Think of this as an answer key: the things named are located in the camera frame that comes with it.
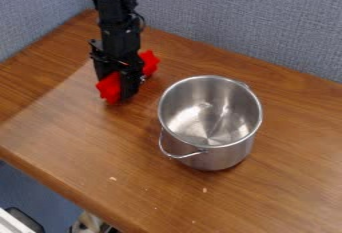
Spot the black and white floor object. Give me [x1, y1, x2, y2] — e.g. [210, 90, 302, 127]
[0, 207, 46, 233]

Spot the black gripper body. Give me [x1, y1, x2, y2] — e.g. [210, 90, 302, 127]
[90, 21, 143, 72]

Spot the stainless steel pot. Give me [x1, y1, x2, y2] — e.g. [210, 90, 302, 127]
[158, 75, 263, 171]

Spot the white object under table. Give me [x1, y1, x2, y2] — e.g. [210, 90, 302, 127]
[68, 211, 120, 233]

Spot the red rectangular block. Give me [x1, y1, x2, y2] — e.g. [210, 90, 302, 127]
[96, 50, 160, 104]

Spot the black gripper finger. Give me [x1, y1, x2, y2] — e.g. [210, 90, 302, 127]
[92, 56, 116, 81]
[119, 67, 144, 100]

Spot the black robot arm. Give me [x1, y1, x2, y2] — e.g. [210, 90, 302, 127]
[90, 0, 144, 104]

